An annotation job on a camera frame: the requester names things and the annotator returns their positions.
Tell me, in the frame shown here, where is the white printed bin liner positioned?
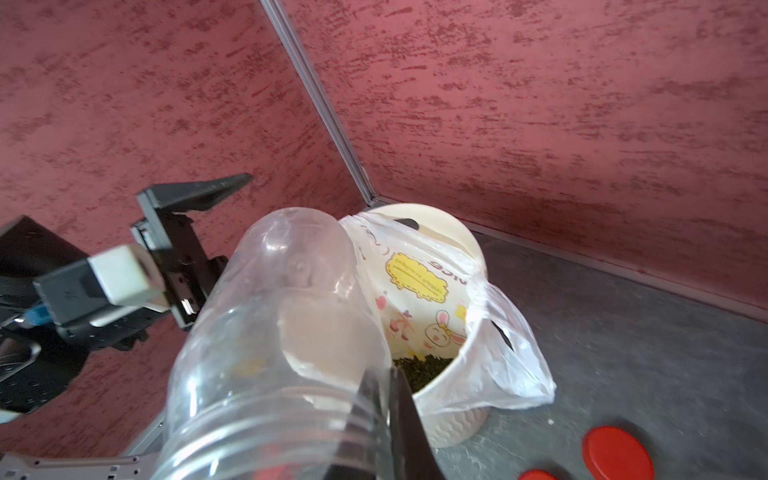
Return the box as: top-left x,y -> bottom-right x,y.
340,204 -> 556,415

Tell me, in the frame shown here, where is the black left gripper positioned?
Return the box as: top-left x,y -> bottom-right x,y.
132,173 -> 253,330

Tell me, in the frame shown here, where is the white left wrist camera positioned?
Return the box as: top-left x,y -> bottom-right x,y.
14,243 -> 170,344

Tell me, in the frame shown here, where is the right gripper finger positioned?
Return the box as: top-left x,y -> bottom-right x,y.
359,368 -> 445,479

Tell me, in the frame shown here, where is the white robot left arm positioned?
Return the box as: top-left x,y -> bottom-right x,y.
1,173 -> 251,479

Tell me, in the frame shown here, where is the dark tea leaves pile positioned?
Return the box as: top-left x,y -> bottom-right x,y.
393,355 -> 452,393

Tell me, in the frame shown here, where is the cream plastic trash bin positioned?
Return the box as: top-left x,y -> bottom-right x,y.
343,203 -> 490,448

